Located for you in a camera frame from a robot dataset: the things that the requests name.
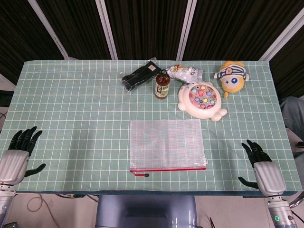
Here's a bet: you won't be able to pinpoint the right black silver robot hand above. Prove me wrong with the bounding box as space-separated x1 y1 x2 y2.
238 139 287 197

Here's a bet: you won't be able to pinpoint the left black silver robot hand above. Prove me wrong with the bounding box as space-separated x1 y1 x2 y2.
0 126 46 186

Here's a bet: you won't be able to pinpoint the clear zipper pouch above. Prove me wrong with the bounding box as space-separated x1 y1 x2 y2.
129 119 209 178

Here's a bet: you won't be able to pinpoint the snack packet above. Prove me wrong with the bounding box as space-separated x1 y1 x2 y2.
165 64 205 83

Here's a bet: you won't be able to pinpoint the chrome chair base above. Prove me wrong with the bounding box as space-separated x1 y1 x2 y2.
288 190 304 210

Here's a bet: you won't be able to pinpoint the green checked tablecloth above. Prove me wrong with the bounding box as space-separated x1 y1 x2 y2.
0 59 299 193

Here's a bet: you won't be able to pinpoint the white side table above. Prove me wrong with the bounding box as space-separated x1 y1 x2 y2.
0 73 15 95

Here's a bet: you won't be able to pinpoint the white fishing game toy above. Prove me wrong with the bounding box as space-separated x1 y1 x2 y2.
178 82 228 122

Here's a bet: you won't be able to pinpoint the yellow plush toy striped hat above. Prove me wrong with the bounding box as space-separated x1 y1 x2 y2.
214 61 250 99

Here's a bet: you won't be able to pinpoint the blue-grey robot torso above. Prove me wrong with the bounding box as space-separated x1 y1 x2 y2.
95 195 198 228

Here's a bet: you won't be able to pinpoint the black pleated curtain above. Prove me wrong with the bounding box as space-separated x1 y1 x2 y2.
33 0 114 60
181 0 304 61
0 0 66 85
104 0 190 60

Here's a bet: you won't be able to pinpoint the brown tea bottle green label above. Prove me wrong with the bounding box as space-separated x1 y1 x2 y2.
155 69 170 100

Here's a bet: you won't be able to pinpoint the black gloves in plastic pack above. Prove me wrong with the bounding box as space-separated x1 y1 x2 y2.
121 56 159 94

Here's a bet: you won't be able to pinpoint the beige floor cable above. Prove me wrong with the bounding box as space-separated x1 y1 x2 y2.
27 194 59 228

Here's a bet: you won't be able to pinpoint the white partition post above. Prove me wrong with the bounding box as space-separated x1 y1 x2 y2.
259 9 304 63
95 0 119 60
176 0 197 61
28 0 70 60

